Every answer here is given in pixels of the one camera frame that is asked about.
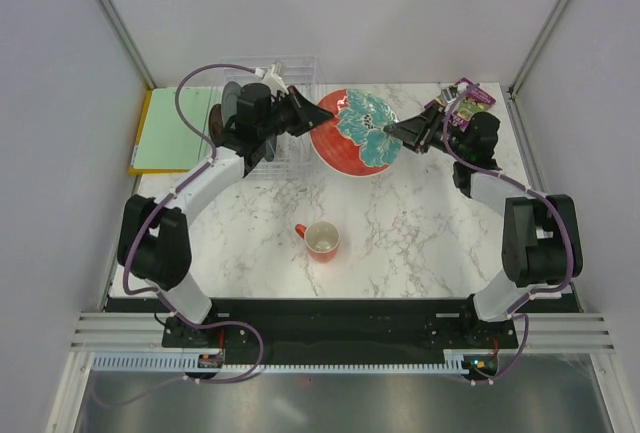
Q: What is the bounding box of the red plate teal flower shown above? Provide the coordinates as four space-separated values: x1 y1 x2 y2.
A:
310 88 402 178

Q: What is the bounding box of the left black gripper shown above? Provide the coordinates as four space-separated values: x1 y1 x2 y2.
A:
259 86 333 141

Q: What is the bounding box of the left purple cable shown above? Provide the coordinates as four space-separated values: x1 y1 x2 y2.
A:
121 63 266 407

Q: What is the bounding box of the white slotted cable duct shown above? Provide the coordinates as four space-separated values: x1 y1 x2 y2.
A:
91 352 495 376

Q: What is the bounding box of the green cutting board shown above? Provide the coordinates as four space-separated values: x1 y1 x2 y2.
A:
129 87 220 174

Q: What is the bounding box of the dark red floral plate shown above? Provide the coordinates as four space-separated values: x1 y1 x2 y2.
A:
208 103 225 147

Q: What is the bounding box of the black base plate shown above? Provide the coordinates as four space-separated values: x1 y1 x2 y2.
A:
102 296 519 368

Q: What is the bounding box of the dark teal blossom plate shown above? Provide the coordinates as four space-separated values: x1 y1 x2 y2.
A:
262 135 277 162

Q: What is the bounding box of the clear wire dish rack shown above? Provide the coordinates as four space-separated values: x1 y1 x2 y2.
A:
207 57 328 180

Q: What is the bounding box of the yellow cutting board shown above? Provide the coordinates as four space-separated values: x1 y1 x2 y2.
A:
129 88 189 175

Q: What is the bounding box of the grey-teal plate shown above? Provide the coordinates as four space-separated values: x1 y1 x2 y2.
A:
220 81 241 124

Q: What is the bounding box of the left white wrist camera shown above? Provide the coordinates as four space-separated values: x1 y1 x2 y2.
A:
254 61 287 97

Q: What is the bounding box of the orange mug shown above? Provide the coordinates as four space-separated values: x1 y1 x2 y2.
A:
294 221 340 263

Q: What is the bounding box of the purple book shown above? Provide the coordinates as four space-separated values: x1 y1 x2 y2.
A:
424 77 496 131

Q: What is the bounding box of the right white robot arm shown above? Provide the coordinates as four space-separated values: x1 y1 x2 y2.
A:
383 107 582 347

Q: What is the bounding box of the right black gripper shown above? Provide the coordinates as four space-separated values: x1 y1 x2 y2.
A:
383 102 469 160

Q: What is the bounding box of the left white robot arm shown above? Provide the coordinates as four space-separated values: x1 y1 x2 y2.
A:
117 82 334 346

